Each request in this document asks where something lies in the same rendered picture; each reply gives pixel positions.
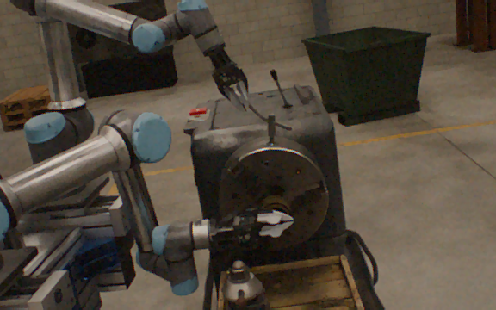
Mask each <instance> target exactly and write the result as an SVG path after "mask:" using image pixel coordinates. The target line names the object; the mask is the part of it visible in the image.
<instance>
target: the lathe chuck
mask: <svg viewBox="0 0 496 310"><path fill-rule="evenodd" d="M269 142H270V140H269V139H265V140H260V141H257V142H254V143H251V144H249V145H248V146H245V147H243V148H242V149H240V150H239V151H238V152H237V153H236V154H235V155H234V156H233V157H232V158H231V160H230V161H229V162H228V164H227V166H226V168H225V169H224V172H223V174H222V177H221V181H220V193H219V207H220V214H221V216H222V218H223V219H224V218H225V217H226V216H228V215H229V214H231V213H232V212H233V211H235V210H236V209H237V208H239V207H242V208H247V209H251V208H258V206H257V205H256V204H255V203H254V202H253V199H252V198H250V197H249V196H248V195H247V194H246V193H245V189H243V188H242V187H241V186H240V185H239V184H238V182H236V181H235V180H234V176H235V175H234V174H233V173H232V172H231V168H232V167H233V166H234V165H235V164H236V163H237V162H238V161H239V162H240V163H241V164H242V165H243V166H244V167H245V168H246V169H248V170H249V171H250V172H251V173H252V174H253V175H254V176H255V177H257V178H258V179H259V180H260V181H261V182H262V183H264V184H265V185H266V186H267V187H269V186H278V187H281V188H283V189H284V190H285V191H287V190H291V189H296V188H299V187H302V186H305V185H308V184H312V183H317V182H320V181H323V184H324V186H325V193H324V194H322V197H323V200H320V201H315V202H311V203H308V204H307V205H308V207H305V208H300V209H298V213H295V214H292V215H291V217H292V218H293V221H294V222H293V223H292V224H291V225H290V226H288V228H287V229H286V230H285V231H283V232H282V233H281V235H280V236H278V237H273V239H272V240H271V243H270V248H269V250H281V249H286V248H289V247H292V246H295V245H298V244H299V243H301V242H303V241H304V240H306V239H308V238H309V237H310V236H311V235H312V234H313V233H314V232H315V231H316V230H317V229H318V228H319V226H320V224H321V223H322V221H323V219H324V218H325V217H326V212H327V208H328V200H329V197H328V191H327V188H326V181H325V179H324V176H323V174H322V171H321V169H320V167H319V165H318V163H317V162H316V160H315V159H314V158H313V156H312V155H311V154H310V153H309V152H307V151H306V150H305V149H303V148H302V147H300V146H298V145H296V144H294V143H291V142H288V141H285V140H280V139H274V143H277V145H273V146H269V145H266V144H267V143H269Z"/></svg>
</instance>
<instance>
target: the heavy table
mask: <svg viewBox="0 0 496 310"><path fill-rule="evenodd" d="M455 1H456V40H457V43H456V44H453V45H454V46H457V47H461V46H466V45H473V44H474V49H471V50H470V51H472V52H475V53H480V52H485V51H492V50H496V0H487V25H486V0H468V22H467V0H455Z"/></svg>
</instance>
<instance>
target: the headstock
mask: <svg viewBox="0 0 496 310"><path fill-rule="evenodd" d="M300 87H301V88H302V90H303V92H304V93H305V95H306V96H307V98H308V103H306V104H304V103H303V102H302V101H301V99H300V97H299V96H298V94H297V92H296V90H295V88H294V86H293V87H287V88H282V93H283V95H284V96H285V99H286V101H287V102H288V103H289V104H292V105H293V106H291V107H288V108H283V107H282V105H284V101H283V99H282V96H281V94H280V92H279V90H278V89H275V90H265V91H259V92H252V93H248V97H249V103H250V104H251V105H252V106H253V107H254V108H255V109H257V110H258V111H259V112H260V113H261V114H262V115H263V116H265V117H267V118H268V116H267V114H275V115H276V121H278V122H281V123H282V124H285V125H287V126H290V127H292V130H291V131H288V130H286V129H283V128H281V127H278V126H276V136H275V137H283V138H286V139H290V140H293V141H295V142H297V143H299V144H301V145H302V146H304V147H305V148H307V149H308V151H310V152H311V153H312V154H313V156H314V157H315V159H316V160H317V162H318V164H319V167H320V169H321V171H322V174H323V176H324V179H325V184H326V188H327V191H328V197H329V200H328V208H327V212H326V215H325V218H324V219H323V221H322V223H321V224H320V226H319V228H318V229H317V230H316V231H315V232H314V233H313V234H312V235H311V236H310V237H309V238H308V239H316V238H323V237H329V236H336V235H339V234H342V233H344V232H345V231H346V229H347V228H346V221H345V214H344V200H343V193H342V186H341V179H340V171H339V164H338V150H337V143H336V136H335V128H334V123H333V121H332V119H331V117H330V116H329V115H328V113H327V111H326V109H325V107H324V105H323V103H322V102H321V100H320V99H319V97H318V95H317V93H316V92H315V90H314V88H313V87H312V86H311V85H302V86H301V85H300ZM205 107H207V108H208V109H211V111H210V115H209V117H208V118H202V119H196V120H193V121H192V122H194V121H204V122H203V123H200V126H199V127H198V128H197V129H196V130H195V131H194V132H193V135H192V136H191V135H190V137H191V147H190V152H191V157H192V162H193V167H194V178H195V186H196V187H197V191H198V195H199V201H200V205H201V215H202V218H203V219H204V220H206V219H209V220H211V219H216V220H217V223H218V225H220V221H221V220H223V218H222V216H221V214H220V207H219V193H220V191H219V189H220V180H221V175H222V172H223V170H224V167H225V165H226V162H227V161H228V159H229V158H230V157H231V156H232V155H233V154H234V153H235V152H236V151H237V150H238V148H239V147H241V146H242V145H243V144H245V143H247V142H249V141H251V140H254V139H258V138H262V137H268V122H266V121H263V120H262V119H260V118H259V117H258V116H257V115H256V114H255V113H254V112H253V111H252V110H251V109H249V108H248V109H247V111H245V112H244V111H241V110H239V109H238V108H237V107H236V106H235V105H234V104H232V103H231V102H230V100H229V99H227V98H226V97H219V98H214V99H210V100H208V101H207V102H201V103H199V104H198V105H197V106H196V109H199V108H205ZM308 110H311V111H313V112H312V113H309V114H308V113H305V112H307V111H308ZM302 114H303V117H298V118H297V115H302ZM290 118H292V119H293V120H288V119H290ZM209 178H210V179H209ZM327 178H328V179H327ZM269 189H270V196H275V195H279V194H280V193H282V191H283V189H282V188H281V187H278V186H269ZM332 223H333V224H332ZM208 249H209V250H210V251H212V252H220V251H231V250H237V249H238V248H237V246H236V245H228V246H221V247H212V248H208Z"/></svg>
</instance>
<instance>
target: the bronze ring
mask: <svg viewBox="0 0 496 310"><path fill-rule="evenodd" d="M258 207H259V208H266V209H269V210H273V211H276V212H278V213H281V214H286V215H287V216H291V215H292V209H291V206H290V204H289V203H288V202H287V201H286V200H285V199H284V198H281V197H280V196H271V197H268V198H266V199H264V200H263V201H262V202H261V203H260V204H259V206H258Z"/></svg>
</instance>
